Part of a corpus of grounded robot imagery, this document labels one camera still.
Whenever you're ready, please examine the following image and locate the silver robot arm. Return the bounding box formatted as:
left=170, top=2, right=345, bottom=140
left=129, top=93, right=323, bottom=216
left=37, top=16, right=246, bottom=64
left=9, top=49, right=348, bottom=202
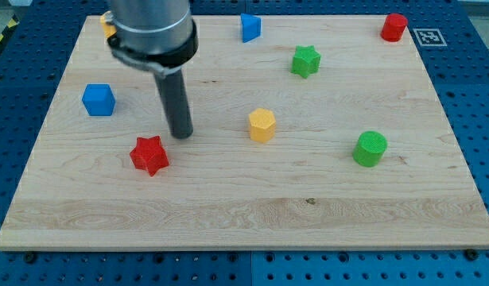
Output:
left=104, top=0, right=198, bottom=139

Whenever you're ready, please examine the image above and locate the blue cube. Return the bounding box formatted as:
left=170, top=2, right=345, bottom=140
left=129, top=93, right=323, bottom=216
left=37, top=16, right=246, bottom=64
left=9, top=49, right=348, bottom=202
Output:
left=82, top=83, right=115, bottom=116

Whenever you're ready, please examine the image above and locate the green cylinder block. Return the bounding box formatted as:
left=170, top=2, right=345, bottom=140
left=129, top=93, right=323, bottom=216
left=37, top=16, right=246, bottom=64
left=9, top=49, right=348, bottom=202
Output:
left=352, top=130, right=388, bottom=168

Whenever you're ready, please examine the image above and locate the yellow block behind arm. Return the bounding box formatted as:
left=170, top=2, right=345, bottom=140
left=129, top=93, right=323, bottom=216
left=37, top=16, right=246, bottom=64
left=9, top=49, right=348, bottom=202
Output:
left=99, top=10, right=117, bottom=39

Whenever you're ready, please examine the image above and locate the black clamp ring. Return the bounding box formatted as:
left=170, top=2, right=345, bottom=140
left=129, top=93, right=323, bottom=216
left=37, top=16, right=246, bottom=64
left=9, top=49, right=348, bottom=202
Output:
left=107, top=19, right=200, bottom=78

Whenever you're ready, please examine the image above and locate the red cylinder block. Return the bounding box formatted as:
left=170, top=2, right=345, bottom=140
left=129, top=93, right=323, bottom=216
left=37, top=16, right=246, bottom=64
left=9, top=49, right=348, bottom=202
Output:
left=380, top=14, right=408, bottom=42

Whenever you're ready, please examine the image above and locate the red star block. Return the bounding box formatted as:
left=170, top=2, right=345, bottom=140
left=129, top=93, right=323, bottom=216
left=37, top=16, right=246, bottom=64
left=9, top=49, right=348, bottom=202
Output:
left=130, top=136, right=169, bottom=176

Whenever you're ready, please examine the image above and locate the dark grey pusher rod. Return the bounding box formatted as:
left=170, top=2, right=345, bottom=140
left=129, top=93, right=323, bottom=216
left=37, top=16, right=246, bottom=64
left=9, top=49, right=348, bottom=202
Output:
left=154, top=69, right=193, bottom=139

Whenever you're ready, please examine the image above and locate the blue triangle block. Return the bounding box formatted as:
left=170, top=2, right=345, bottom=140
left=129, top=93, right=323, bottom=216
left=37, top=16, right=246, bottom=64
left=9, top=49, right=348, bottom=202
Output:
left=240, top=14, right=262, bottom=43

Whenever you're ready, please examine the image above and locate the wooden board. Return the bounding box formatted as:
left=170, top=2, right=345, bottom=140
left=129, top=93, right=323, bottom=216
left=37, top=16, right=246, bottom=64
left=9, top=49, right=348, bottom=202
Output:
left=0, top=15, right=489, bottom=252

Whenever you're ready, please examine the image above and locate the yellow hexagon block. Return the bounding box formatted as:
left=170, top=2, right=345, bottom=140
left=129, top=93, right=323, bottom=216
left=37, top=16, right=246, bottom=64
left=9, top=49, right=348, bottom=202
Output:
left=248, top=108, right=276, bottom=143

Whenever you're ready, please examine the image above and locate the green star block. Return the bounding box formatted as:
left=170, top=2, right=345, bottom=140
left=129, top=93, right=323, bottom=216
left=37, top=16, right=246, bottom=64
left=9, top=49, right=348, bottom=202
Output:
left=291, top=45, right=321, bottom=79

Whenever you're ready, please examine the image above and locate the fiducial marker tag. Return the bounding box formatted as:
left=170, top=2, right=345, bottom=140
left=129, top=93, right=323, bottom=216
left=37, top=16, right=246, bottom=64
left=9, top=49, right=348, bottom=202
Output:
left=413, top=28, right=447, bottom=47

